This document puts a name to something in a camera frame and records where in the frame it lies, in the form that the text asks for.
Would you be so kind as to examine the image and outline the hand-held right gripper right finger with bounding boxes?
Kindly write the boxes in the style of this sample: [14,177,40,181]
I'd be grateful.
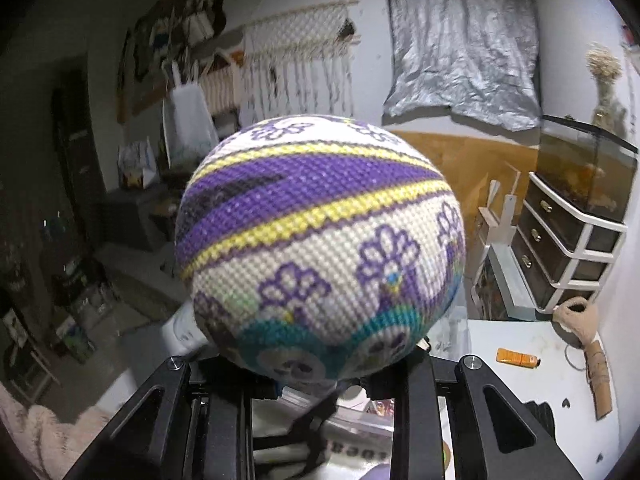
[360,347,583,480]

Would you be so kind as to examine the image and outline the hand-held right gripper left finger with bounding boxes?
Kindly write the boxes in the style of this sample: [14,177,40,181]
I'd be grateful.
[65,350,281,480]

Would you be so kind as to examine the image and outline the clear plastic storage container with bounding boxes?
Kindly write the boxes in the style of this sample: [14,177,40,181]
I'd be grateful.
[252,305,473,480]

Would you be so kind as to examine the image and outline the embroidered purple patterned ball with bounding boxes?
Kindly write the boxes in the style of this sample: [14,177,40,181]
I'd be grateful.
[174,114,467,380]

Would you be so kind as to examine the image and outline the orange tube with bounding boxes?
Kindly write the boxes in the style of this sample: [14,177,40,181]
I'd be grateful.
[496,347,542,367]

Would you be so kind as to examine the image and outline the pale blue wooden shelf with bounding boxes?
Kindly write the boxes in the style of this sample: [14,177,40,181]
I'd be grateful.
[472,242,551,321]

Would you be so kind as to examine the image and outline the pink fluffy blanket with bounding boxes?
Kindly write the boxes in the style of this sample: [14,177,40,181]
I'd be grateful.
[0,385,111,480]

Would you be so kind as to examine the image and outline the beige mannequin hand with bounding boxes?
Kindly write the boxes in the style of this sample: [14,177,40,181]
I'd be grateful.
[552,296,613,420]

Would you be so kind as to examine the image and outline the white wooden stand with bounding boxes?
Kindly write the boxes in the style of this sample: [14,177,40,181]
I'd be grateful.
[475,162,521,246]

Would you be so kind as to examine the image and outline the dark low cabinet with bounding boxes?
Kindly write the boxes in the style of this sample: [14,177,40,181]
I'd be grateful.
[100,185,186,251]

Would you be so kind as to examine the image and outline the printed paper bag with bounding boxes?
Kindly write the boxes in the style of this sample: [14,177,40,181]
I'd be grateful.
[117,137,158,191]

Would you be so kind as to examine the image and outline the white tote bag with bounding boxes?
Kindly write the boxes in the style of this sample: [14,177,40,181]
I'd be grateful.
[161,60,221,168]

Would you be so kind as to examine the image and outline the glass fish tank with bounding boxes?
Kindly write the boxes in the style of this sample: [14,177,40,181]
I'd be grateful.
[537,114,640,223]

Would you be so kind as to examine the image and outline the woven hanging basket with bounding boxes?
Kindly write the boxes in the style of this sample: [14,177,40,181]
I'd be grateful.
[200,60,246,113]

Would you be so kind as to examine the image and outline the vase with dried flowers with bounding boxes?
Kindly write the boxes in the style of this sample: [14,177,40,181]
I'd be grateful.
[585,42,628,128]

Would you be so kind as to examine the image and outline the silver foil sheet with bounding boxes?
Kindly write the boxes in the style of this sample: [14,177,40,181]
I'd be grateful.
[381,0,543,131]

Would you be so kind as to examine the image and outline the white frame drawer cabinet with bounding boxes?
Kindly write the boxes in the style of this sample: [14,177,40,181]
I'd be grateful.
[512,170,628,315]

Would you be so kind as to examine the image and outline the macrame wall hanging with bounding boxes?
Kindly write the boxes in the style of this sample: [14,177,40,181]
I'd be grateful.
[240,0,361,126]

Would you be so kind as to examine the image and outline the dark wall decoration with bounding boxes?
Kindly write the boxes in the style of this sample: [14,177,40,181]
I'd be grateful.
[117,0,228,123]

